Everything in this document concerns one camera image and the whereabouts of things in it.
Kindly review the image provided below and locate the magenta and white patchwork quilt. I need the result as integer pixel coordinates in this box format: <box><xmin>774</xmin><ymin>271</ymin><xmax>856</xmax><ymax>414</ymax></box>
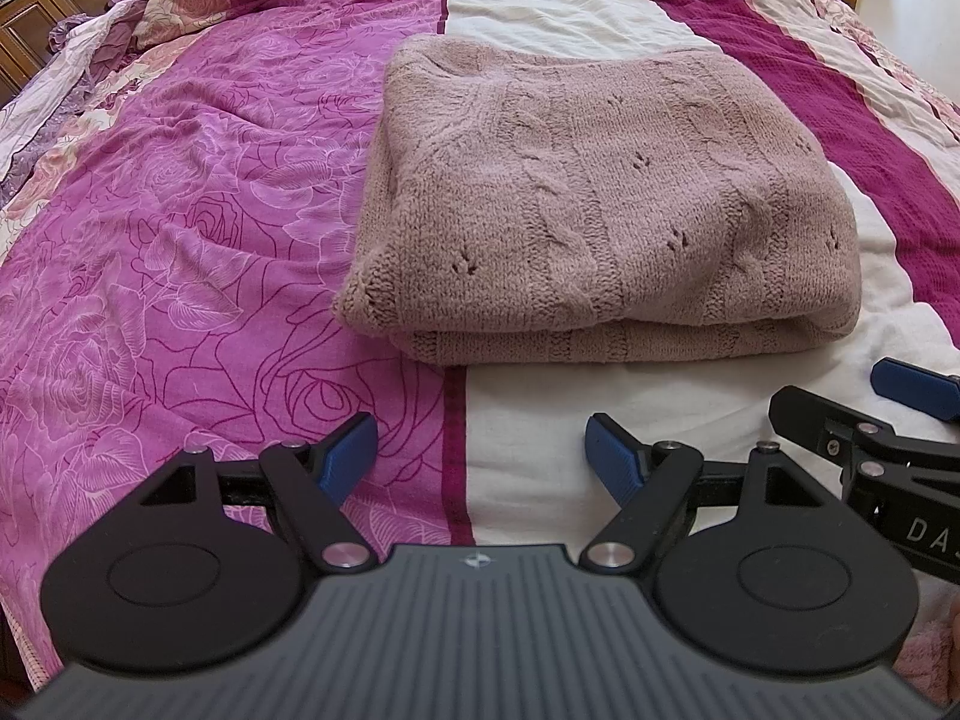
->
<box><xmin>0</xmin><ymin>0</ymin><xmax>960</xmax><ymax>698</ymax></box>

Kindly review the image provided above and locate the pink knit cardigan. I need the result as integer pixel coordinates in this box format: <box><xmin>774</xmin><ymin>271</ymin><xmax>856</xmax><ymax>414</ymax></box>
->
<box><xmin>332</xmin><ymin>36</ymin><xmax>863</xmax><ymax>368</ymax></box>

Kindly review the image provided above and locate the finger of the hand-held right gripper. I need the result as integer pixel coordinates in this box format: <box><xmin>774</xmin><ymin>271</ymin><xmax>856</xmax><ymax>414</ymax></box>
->
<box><xmin>769</xmin><ymin>385</ymin><xmax>960</xmax><ymax>482</ymax></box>
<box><xmin>871</xmin><ymin>357</ymin><xmax>960</xmax><ymax>423</ymax></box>

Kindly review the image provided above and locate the carved wooden headboard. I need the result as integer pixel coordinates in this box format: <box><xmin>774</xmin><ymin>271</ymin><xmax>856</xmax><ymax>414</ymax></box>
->
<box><xmin>0</xmin><ymin>0</ymin><xmax>178</xmax><ymax>103</ymax></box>

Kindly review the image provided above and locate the lilac ruffled pillow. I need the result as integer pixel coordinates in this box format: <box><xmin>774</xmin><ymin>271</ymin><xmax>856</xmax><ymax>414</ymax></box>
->
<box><xmin>48</xmin><ymin>0</ymin><xmax>137</xmax><ymax>55</ymax></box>

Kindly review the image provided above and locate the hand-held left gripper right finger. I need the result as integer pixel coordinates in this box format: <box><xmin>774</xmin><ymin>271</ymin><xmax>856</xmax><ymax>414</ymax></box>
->
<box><xmin>581</xmin><ymin>412</ymin><xmax>826</xmax><ymax>572</ymax></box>

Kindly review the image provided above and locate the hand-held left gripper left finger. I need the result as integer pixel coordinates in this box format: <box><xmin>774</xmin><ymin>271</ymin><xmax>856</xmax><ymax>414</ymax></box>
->
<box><xmin>139</xmin><ymin>412</ymin><xmax>380</xmax><ymax>572</ymax></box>

